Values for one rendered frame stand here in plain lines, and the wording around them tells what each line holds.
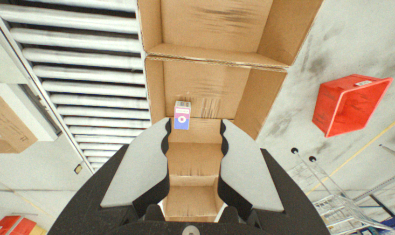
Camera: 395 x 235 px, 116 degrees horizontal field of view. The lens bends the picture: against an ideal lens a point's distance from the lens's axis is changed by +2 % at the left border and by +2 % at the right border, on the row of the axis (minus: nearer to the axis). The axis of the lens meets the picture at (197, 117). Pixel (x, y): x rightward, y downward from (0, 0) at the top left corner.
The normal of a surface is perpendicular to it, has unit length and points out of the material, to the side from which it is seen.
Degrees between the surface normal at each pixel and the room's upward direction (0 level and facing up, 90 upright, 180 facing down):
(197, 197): 89
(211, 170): 90
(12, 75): 0
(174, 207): 90
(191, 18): 1
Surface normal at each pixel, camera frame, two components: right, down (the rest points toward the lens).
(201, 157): 0.10, -0.81
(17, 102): 0.04, 0.57
